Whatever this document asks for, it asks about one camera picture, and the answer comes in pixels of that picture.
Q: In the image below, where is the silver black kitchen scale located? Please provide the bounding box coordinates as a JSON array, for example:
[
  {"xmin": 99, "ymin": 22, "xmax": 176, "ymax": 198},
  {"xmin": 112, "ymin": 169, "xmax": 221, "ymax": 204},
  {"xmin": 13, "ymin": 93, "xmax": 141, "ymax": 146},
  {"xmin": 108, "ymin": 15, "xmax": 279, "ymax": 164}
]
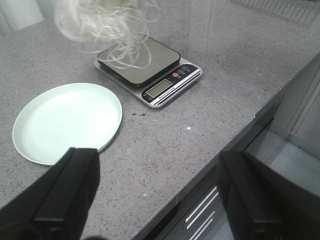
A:
[{"xmin": 94, "ymin": 36, "xmax": 203, "ymax": 108}]

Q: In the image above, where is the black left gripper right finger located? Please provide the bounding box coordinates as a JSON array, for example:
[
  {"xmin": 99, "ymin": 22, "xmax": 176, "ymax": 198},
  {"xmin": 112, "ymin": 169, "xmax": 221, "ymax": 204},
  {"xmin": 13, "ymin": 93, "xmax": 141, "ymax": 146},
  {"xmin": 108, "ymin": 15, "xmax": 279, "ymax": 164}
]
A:
[{"xmin": 216, "ymin": 151, "xmax": 320, "ymax": 240}]

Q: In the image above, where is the grey cabinet drawer with handles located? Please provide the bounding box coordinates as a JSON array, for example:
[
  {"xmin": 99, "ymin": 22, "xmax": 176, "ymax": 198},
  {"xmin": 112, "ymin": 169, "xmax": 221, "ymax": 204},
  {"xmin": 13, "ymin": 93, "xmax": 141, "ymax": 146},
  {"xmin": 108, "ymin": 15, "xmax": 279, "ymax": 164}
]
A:
[{"xmin": 156, "ymin": 183, "xmax": 234, "ymax": 240}]

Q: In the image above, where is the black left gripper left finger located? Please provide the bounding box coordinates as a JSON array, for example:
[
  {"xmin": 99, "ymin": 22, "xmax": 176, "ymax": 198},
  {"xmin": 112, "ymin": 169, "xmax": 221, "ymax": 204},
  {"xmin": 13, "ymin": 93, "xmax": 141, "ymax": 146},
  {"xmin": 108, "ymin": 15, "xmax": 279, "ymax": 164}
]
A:
[{"xmin": 0, "ymin": 147, "xmax": 100, "ymax": 240}]

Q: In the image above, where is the white vermicelli bundle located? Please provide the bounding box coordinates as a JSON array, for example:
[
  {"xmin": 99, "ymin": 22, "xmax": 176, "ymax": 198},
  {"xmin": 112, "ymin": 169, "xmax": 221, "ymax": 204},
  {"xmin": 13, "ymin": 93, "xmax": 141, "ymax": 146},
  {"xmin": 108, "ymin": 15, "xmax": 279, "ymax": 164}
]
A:
[{"xmin": 54, "ymin": 0, "xmax": 161, "ymax": 69}]

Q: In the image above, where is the light green round plate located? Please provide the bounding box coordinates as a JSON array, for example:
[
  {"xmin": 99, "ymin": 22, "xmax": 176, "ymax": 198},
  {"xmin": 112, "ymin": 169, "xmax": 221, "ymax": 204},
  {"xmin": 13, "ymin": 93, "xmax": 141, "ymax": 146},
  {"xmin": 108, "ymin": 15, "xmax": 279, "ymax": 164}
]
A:
[{"xmin": 12, "ymin": 83, "xmax": 123, "ymax": 166}]

